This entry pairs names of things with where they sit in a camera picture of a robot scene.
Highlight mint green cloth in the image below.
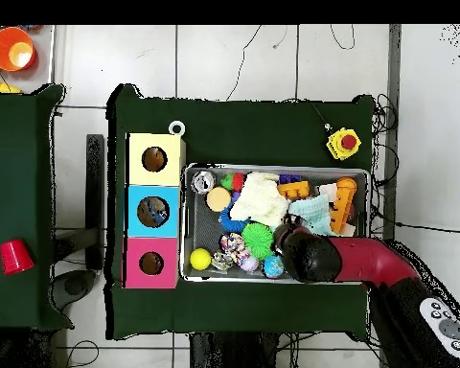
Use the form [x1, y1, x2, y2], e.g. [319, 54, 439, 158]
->
[288, 193, 336, 237]

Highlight wooden three-hole box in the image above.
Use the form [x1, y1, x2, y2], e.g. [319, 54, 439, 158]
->
[122, 131, 187, 289]

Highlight round orange sponge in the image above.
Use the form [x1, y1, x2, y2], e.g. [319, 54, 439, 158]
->
[205, 186, 232, 213]

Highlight cream knitted cloth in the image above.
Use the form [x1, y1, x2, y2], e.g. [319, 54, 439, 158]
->
[229, 171, 290, 231]

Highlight silver metal tin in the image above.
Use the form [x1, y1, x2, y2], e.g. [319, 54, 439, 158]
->
[190, 169, 217, 195]

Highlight green spiky ball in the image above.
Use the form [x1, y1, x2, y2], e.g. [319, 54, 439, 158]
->
[241, 222, 275, 261]

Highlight yellow ball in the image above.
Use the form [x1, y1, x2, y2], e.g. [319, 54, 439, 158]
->
[190, 247, 213, 271]

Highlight dark green table cloth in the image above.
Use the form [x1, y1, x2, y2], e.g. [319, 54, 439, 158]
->
[105, 83, 376, 341]
[0, 83, 74, 332]

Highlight blue globe ball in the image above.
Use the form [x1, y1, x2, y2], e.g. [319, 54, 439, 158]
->
[262, 254, 286, 279]

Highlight long orange toy brick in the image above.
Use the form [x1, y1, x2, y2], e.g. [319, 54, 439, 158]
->
[329, 176, 358, 235]

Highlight yellow emergency stop button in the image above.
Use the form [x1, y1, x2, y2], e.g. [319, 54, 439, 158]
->
[326, 126, 362, 161]

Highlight black stand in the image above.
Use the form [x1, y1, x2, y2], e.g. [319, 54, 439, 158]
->
[53, 133, 105, 311]

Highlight red plastic cup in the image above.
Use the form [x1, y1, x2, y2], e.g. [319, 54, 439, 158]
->
[0, 239, 35, 276]

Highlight orange plastic cup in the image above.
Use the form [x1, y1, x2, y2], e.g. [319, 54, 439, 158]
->
[0, 26, 36, 73]

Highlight multicolour rope toy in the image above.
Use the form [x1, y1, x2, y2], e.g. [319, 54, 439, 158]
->
[218, 232, 252, 265]

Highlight wire mesh bin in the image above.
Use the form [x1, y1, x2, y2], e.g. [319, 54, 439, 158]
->
[179, 163, 371, 286]

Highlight black cable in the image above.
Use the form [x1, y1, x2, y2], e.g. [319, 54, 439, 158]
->
[287, 98, 333, 131]
[64, 339, 101, 368]
[225, 24, 264, 102]
[330, 24, 357, 51]
[371, 206, 460, 234]

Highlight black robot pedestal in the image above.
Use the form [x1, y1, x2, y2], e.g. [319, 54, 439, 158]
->
[189, 331, 281, 368]

